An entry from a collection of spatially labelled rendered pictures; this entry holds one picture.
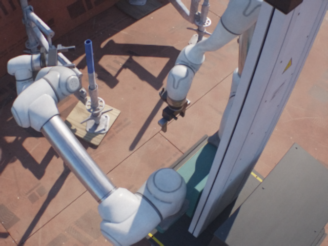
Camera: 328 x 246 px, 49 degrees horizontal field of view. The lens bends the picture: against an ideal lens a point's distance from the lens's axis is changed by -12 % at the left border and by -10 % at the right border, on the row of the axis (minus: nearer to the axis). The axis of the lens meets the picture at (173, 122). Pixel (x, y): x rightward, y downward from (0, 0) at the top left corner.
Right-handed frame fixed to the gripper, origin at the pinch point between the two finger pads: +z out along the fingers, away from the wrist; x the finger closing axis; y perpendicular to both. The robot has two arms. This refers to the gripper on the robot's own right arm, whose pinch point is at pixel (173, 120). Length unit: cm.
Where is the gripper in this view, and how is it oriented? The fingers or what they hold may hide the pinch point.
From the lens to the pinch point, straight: 200.4
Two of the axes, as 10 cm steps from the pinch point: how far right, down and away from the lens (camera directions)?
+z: -0.8, 5.6, 8.3
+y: 7.3, 6.0, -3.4
